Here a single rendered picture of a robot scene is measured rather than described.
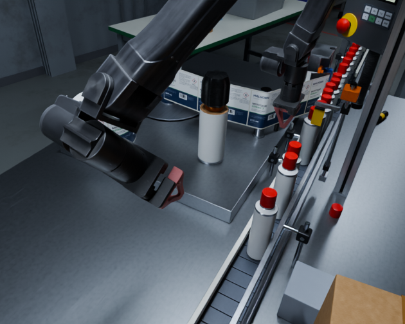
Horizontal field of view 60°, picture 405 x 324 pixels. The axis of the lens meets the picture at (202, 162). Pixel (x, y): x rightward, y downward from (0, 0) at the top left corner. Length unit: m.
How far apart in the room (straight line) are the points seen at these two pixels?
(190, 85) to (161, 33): 0.89
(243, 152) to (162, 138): 0.30
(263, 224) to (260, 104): 0.56
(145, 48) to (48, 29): 3.52
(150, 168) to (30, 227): 0.62
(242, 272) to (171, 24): 0.61
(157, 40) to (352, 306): 0.46
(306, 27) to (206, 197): 0.52
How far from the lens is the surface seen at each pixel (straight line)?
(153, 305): 0.88
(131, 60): 0.45
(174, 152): 1.20
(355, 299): 0.60
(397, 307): 0.62
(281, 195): 0.94
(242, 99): 1.26
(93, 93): 0.45
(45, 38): 3.96
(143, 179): 0.53
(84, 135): 0.47
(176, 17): 0.45
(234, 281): 0.85
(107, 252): 0.98
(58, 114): 0.53
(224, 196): 1.04
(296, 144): 0.93
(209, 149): 1.11
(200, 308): 0.77
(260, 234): 0.82
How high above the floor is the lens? 1.58
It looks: 37 degrees down
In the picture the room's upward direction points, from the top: 3 degrees clockwise
